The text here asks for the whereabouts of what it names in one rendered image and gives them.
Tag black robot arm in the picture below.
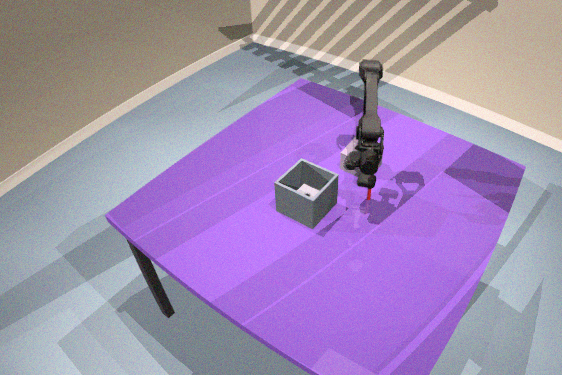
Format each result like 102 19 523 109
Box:
346 59 384 175

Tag white square plate with hole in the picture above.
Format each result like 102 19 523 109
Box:
297 184 319 198

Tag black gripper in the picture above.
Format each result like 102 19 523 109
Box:
356 145 384 189

